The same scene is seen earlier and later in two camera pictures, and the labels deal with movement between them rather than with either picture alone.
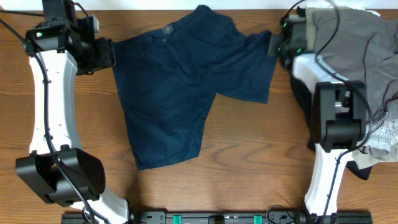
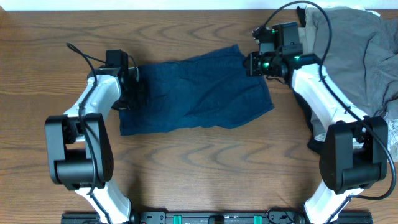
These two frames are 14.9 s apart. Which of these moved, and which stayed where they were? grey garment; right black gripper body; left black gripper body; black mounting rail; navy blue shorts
Moved: left black gripper body; right black gripper body; navy blue shorts
Stayed: black mounting rail; grey garment
